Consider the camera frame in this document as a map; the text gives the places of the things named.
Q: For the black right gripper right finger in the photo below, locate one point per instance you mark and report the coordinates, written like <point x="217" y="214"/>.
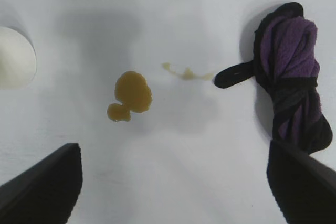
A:
<point x="304" y="192"/>

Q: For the purple and black cloth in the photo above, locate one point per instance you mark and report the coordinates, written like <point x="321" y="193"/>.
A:
<point x="288" y="58"/>

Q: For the white paper cup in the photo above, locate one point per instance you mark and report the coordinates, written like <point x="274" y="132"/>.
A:
<point x="13" y="58"/>

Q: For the pale yellow liquid streak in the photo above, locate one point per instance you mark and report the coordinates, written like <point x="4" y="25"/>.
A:
<point x="187" y="74"/>

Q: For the brown liquid puddle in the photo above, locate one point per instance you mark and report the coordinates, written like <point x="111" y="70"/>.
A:
<point x="134" y="91"/>

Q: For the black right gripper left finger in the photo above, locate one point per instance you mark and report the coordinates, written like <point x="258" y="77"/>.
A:
<point x="44" y="190"/>

